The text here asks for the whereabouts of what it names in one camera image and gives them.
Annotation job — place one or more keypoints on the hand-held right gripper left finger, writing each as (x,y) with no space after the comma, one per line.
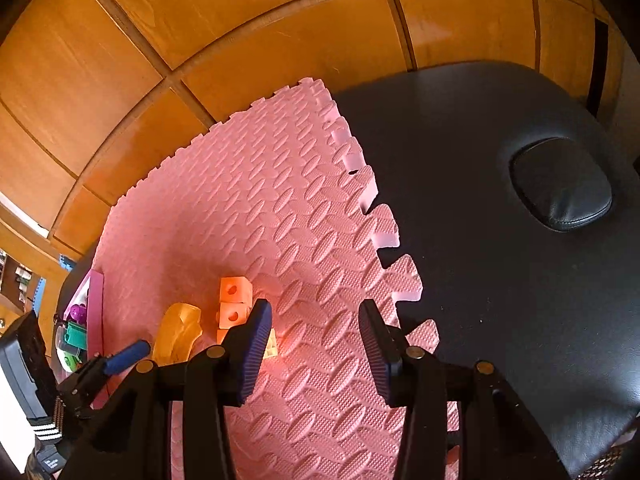
(255,350)

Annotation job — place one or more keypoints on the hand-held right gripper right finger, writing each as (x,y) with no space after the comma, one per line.
(375,350)

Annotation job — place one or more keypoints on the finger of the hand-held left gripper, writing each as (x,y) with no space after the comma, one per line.
(127,354)

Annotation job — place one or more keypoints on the orange toy block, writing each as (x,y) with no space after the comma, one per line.
(231,315)
(234,290)

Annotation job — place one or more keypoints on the green and white plastic tool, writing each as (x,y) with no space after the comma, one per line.
(70,361)

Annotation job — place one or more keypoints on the teal plastic toy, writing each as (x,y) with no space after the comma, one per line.
(75,335)

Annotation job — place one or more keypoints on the pink cardboard box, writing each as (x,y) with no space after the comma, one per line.
(95,310)

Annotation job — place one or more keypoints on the purple plastic toy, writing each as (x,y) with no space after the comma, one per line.
(76,312)

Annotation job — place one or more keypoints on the yellow toy block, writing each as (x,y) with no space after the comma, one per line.
(271,345)

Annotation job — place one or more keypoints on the yellow translucent toy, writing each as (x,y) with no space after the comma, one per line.
(177,332)

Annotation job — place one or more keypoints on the blue foam mat piece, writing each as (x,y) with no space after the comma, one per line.
(40,292)

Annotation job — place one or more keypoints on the wooden door with shelf niche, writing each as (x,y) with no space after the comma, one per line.
(10,280)

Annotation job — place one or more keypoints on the pink foam puzzle mat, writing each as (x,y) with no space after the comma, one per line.
(250,200)

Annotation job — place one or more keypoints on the black leather face cushion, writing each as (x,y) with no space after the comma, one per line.
(560,185)

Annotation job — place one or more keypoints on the wooden wall cabinet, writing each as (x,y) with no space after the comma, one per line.
(150,60)

